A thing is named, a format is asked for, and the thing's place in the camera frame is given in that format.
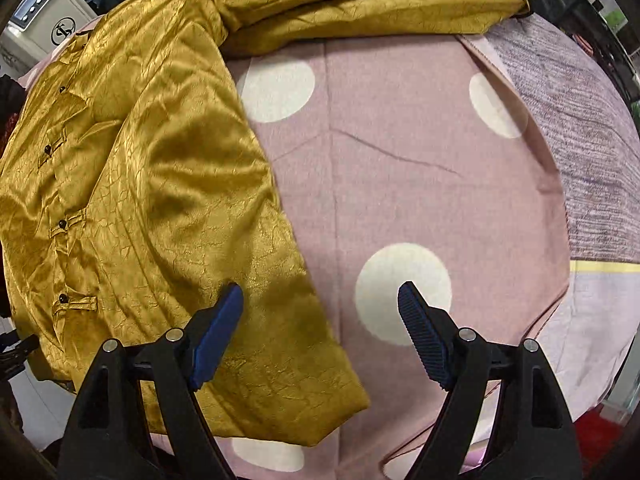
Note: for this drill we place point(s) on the pink polka dot blanket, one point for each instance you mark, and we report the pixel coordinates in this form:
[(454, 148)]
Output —
[(400, 185)]

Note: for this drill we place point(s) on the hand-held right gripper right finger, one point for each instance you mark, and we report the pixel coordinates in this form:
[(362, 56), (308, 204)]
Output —
[(420, 330)]

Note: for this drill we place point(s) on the dark cloth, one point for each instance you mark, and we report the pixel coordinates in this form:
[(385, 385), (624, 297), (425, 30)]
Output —
[(10, 97)]

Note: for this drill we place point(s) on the golden satin jacket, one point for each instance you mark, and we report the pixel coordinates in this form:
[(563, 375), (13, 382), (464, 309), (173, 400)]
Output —
[(150, 185)]

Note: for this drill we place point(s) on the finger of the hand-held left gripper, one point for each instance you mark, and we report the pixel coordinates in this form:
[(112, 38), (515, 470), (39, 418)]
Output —
[(15, 352)]

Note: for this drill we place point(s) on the grey lilac striped bedsheet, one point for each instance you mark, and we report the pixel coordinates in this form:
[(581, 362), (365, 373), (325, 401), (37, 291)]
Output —
[(575, 135)]

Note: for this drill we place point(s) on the cream machine with control panel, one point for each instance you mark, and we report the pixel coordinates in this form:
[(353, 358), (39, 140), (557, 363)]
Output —
[(35, 15)]

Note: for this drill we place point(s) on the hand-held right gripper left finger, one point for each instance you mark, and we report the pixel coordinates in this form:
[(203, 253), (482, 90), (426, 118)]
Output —
[(220, 330)]

